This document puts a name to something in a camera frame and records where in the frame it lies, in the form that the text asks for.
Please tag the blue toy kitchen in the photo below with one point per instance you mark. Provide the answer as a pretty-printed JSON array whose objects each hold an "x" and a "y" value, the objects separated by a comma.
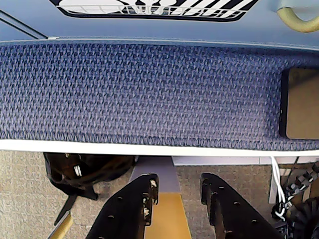
[{"x": 261, "y": 30}]

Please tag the tan wooden chair leg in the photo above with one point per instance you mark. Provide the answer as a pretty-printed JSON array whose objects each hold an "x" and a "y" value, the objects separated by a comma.
[{"x": 62, "y": 226}]

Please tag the grey and wood table leg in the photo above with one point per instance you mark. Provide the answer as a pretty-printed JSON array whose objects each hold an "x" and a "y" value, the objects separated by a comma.
[{"x": 162, "y": 174}]

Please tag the black phone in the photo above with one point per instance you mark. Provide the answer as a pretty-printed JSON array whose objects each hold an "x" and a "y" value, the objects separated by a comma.
[{"x": 301, "y": 104}]

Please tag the blue woven mat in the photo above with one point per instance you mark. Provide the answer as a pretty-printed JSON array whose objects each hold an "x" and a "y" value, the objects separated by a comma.
[{"x": 124, "y": 94}]

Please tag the dishwasher door with dish print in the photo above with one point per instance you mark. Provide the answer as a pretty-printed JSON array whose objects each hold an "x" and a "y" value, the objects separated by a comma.
[{"x": 159, "y": 28}]

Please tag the blue freezer door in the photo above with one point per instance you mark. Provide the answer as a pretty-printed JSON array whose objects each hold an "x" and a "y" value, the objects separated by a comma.
[{"x": 11, "y": 30}]

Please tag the black bag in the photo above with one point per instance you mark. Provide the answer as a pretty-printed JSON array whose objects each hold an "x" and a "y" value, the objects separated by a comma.
[{"x": 99, "y": 169}]

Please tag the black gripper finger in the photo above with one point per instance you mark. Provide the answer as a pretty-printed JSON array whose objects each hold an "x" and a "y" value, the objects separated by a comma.
[
  {"x": 234, "y": 216},
  {"x": 124, "y": 211}
]

